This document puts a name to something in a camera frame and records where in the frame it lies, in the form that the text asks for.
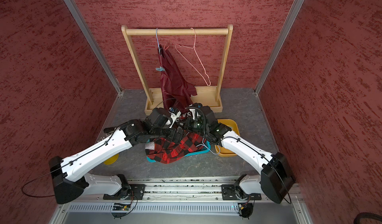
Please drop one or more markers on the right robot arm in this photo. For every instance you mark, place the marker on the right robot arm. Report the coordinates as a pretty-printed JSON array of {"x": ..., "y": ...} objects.
[{"x": 275, "y": 177}]

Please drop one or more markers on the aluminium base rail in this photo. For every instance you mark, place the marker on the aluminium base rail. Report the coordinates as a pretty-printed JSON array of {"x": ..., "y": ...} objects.
[{"x": 187, "y": 196}]

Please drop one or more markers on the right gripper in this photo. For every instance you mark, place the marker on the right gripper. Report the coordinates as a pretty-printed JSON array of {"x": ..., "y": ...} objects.
[{"x": 188, "y": 125}]

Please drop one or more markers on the blue wire hanger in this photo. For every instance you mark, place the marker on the blue wire hanger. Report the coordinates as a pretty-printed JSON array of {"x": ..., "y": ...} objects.
[
  {"x": 210, "y": 149},
  {"x": 157, "y": 39}
]

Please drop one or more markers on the wooden clothes rack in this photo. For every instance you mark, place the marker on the wooden clothes rack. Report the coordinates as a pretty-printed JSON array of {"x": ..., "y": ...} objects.
[{"x": 207, "y": 95}]

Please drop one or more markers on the maroon satin shirt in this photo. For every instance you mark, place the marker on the maroon satin shirt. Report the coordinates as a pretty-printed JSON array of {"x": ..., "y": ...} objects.
[{"x": 176, "y": 91}]

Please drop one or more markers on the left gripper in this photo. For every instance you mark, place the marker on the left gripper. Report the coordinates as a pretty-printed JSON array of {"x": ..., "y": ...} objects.
[{"x": 177, "y": 139}]

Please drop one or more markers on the yellow cup with tools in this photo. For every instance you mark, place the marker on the yellow cup with tools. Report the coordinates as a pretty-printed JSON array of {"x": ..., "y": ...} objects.
[{"x": 111, "y": 160}]

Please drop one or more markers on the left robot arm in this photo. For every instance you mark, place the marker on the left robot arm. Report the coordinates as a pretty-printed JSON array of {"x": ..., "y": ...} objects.
[{"x": 71, "y": 175}]

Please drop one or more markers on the red black plaid shirt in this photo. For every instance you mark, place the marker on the red black plaid shirt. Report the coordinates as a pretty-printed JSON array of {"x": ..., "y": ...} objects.
[{"x": 163, "y": 151}]

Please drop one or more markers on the yellow plastic tray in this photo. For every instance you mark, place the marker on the yellow plastic tray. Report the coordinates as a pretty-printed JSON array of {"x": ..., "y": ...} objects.
[{"x": 223, "y": 152}]

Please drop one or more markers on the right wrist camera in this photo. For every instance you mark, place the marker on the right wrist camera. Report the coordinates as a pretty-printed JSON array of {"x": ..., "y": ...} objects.
[{"x": 194, "y": 113}]

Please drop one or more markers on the teal plastic basket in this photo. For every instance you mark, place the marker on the teal plastic basket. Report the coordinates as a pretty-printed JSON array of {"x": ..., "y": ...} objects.
[{"x": 206, "y": 149}]

